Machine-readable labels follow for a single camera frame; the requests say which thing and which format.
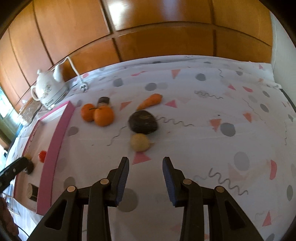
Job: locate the yellow round fruit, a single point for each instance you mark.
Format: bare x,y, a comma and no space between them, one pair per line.
140,142

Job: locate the pink shallow box tray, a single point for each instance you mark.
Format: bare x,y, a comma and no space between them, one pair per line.
47,134

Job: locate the patterned white tablecloth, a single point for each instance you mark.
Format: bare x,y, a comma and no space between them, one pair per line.
222,122

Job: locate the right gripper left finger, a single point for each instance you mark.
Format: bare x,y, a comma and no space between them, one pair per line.
64,219

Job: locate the small red tomato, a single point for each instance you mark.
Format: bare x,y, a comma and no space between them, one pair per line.
42,156

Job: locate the dark cut log white end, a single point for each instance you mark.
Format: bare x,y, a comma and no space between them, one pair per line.
32,192

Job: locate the small dark cut log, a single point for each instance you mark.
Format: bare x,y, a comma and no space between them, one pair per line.
102,101

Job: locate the wooden door with glass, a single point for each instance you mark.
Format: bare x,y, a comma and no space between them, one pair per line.
10,121

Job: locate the dark brown oval fruit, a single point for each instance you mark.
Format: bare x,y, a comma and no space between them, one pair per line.
143,122

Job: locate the woven tissue box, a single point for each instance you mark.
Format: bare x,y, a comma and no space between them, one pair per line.
28,111

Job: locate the white ceramic electric kettle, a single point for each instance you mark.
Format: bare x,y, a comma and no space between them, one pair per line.
49,87

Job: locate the person's left hand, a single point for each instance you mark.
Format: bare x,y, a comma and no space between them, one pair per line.
7,220

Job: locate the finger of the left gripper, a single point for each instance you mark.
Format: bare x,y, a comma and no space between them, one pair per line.
10,172

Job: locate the dark round mangosteen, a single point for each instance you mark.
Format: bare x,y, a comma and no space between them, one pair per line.
30,166

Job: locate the orange carrot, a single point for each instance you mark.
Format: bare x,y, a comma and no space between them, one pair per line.
153,100

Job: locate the orange tangerine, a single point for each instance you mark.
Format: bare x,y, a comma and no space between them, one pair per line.
87,112
103,116

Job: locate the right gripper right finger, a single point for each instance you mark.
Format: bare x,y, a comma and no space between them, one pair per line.
227,220

